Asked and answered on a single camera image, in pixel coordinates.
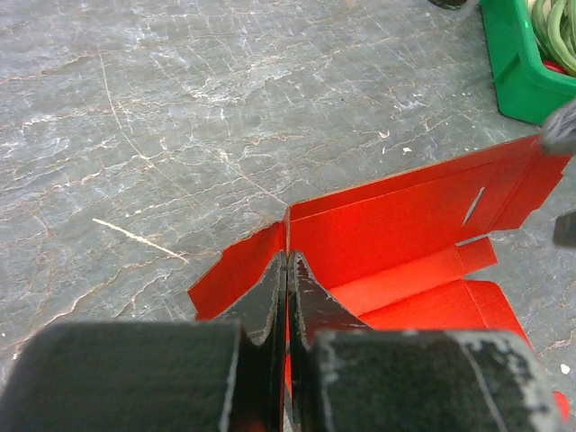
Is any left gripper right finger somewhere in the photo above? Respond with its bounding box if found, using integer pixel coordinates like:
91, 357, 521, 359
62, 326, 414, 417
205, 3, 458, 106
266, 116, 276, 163
287, 251, 563, 431

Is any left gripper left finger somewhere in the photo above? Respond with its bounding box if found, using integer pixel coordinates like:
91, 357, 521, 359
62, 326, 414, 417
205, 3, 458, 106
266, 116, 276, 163
1, 253, 286, 431

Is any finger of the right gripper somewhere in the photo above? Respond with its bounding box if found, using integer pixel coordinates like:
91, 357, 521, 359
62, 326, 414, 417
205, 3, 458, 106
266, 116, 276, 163
553, 211, 576, 248
539, 100, 576, 155

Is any red paper box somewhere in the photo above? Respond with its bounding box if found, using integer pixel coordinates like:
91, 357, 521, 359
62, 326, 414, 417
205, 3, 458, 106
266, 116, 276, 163
188, 136, 570, 409

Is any green plastic crate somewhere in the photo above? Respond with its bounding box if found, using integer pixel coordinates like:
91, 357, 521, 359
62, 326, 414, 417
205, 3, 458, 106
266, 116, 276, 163
481, 0, 575, 124

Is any orange carrot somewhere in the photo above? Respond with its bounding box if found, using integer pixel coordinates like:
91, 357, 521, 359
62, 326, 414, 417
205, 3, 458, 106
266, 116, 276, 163
543, 60, 568, 76

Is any cola glass bottle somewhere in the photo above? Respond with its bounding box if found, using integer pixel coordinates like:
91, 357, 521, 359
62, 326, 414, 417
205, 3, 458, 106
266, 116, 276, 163
428, 0, 467, 11

